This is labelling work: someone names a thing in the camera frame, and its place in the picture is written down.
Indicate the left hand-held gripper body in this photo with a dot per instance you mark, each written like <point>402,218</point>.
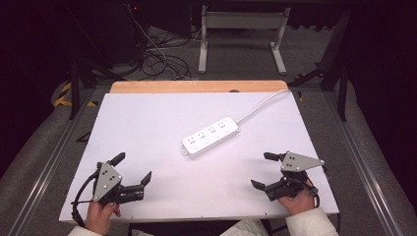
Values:
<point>106,182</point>

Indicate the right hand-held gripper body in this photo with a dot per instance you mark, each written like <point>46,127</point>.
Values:
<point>296,162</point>

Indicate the wooden table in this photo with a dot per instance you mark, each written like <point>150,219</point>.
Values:
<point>180,87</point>

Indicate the yellow black hazard tape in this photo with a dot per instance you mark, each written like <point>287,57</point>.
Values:
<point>65,88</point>

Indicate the white power strip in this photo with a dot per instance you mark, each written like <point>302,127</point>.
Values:
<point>211,136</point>

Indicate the person's left hand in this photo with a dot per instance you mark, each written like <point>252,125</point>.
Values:
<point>98,218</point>

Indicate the aluminium floor rail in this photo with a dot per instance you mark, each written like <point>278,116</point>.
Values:
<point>357,164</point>
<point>50,165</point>

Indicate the person's right hand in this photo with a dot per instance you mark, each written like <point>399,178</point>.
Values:
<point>298,203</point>

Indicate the black metal stand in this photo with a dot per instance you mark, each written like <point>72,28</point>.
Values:
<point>342,95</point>
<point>74,91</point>

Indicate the white board table cover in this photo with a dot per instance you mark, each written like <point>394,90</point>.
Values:
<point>147,131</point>

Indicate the white metal desk frame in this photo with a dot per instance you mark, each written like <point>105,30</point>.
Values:
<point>242,20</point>

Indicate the person's white jacket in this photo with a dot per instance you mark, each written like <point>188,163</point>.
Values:
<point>246,228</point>

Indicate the black computer tower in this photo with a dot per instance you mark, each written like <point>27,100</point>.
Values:
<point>121,32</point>

